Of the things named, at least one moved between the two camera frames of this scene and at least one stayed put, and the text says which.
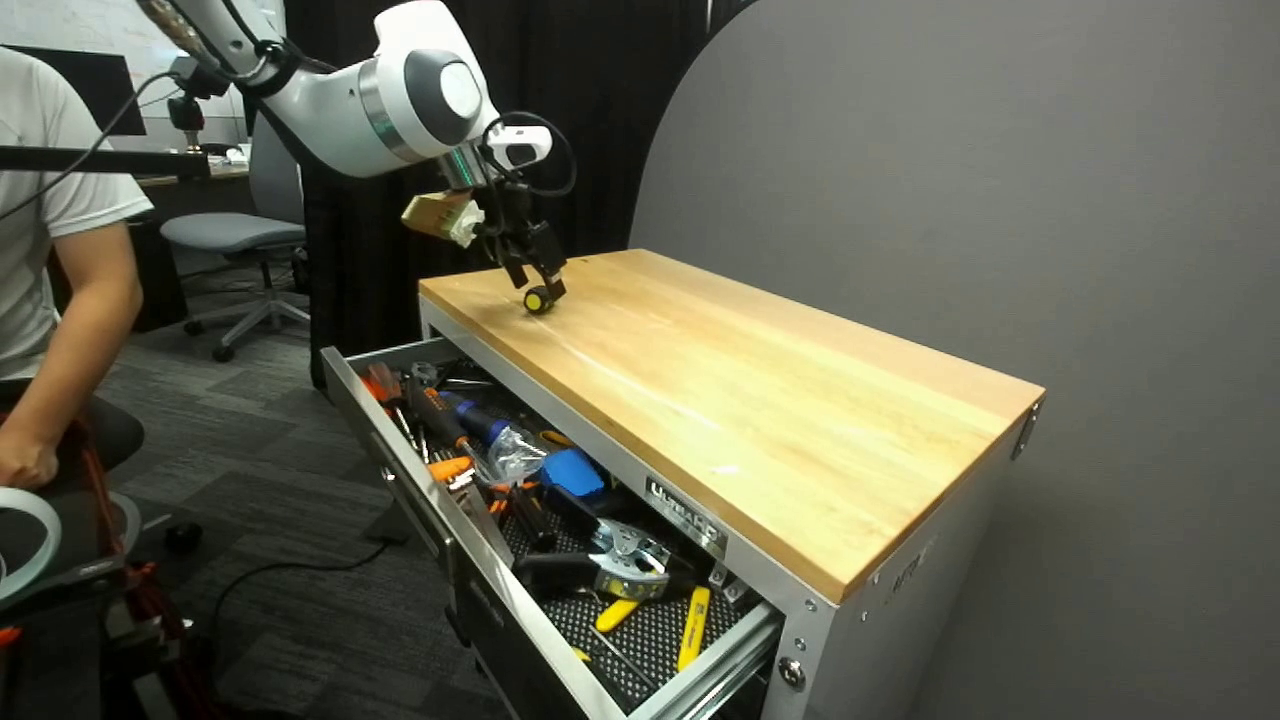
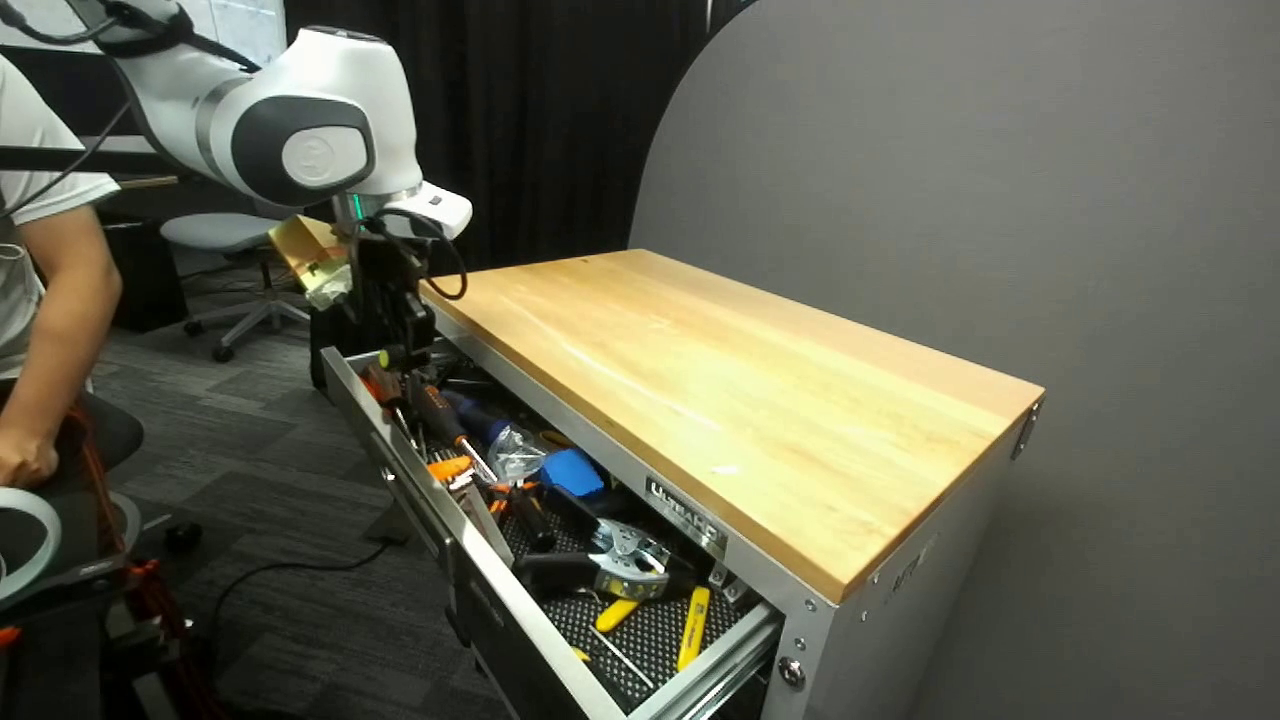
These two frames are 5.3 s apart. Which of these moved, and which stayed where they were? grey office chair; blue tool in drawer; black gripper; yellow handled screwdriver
Moved: black gripper
Stayed: yellow handled screwdriver; blue tool in drawer; grey office chair
